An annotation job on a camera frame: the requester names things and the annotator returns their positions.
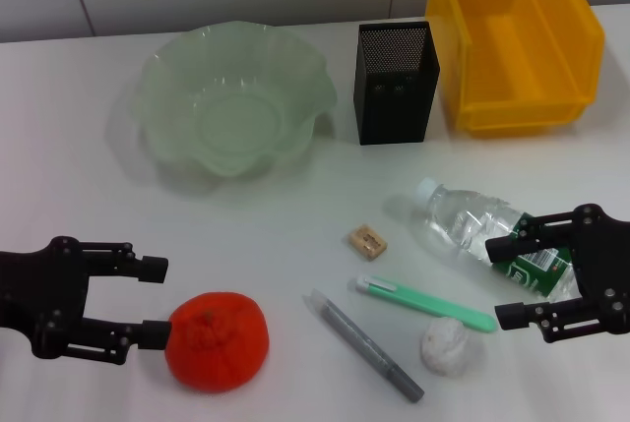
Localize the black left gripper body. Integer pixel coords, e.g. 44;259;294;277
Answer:
0;236;95;359

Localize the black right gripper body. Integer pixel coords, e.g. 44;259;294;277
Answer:
570;204;630;335

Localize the clear green-label water bottle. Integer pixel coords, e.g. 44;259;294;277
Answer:
411;177;585;305

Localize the orange fruit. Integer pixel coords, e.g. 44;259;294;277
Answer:
163;291;271;395

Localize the white paper ball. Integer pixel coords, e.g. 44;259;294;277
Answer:
419;316;486;378

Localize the mint green utility knife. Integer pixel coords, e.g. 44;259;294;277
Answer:
347;273;498;334

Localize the beige eraser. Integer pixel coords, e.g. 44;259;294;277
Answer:
346;224;388;262

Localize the grey marker pen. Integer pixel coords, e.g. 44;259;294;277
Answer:
302;287;425;404

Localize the pale green wavy fruit bowl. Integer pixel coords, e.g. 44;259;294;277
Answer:
128;20;339;181

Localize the black mesh pen holder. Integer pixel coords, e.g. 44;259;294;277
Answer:
352;20;441;147

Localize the yellow plastic bin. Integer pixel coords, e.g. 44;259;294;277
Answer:
424;0;605;141

